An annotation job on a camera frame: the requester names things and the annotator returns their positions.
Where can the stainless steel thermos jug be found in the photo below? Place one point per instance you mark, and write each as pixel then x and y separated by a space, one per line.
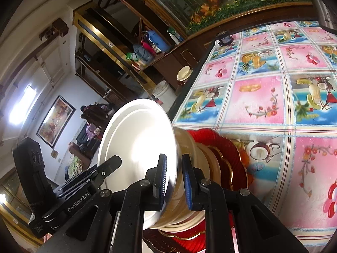
pixel 326 5

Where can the white spray bottle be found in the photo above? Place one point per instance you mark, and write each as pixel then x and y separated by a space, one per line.
pixel 174 35

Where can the large red glass plate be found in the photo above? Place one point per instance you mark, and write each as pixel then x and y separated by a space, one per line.
pixel 241 160

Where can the framed painting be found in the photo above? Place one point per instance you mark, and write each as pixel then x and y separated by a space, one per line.
pixel 55 122

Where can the grey water jug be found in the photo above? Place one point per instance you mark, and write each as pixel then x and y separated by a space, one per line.
pixel 142 53

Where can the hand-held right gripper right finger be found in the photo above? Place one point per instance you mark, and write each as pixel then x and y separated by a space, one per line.
pixel 187 184

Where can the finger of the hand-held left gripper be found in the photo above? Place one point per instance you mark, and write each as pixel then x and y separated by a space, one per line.
pixel 105 168

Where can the white plastic bucket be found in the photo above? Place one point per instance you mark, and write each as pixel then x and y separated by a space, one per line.
pixel 163 95

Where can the blue thermos jug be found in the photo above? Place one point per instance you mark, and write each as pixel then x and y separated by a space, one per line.
pixel 156 40

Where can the artificial flower glass display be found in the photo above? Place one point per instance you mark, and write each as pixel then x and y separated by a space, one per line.
pixel 223 0

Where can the beige lidded jar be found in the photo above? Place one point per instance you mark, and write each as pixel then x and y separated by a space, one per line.
pixel 184 73

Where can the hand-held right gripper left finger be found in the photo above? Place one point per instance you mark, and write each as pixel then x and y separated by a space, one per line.
pixel 163 179

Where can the ceiling light panel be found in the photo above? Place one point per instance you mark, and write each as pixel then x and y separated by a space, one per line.
pixel 22 105

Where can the green packet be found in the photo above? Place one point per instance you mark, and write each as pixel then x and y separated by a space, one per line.
pixel 131 56

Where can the red bottle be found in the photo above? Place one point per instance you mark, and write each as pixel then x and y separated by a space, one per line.
pixel 147 46

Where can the gold framed wooden pillar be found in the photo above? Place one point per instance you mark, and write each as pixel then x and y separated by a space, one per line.
pixel 105 39

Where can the beige ribbed plastic bowl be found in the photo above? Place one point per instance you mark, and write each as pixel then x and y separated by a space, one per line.
pixel 208 160
pixel 184 147

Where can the small black device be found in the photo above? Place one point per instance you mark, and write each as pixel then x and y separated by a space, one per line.
pixel 225 39

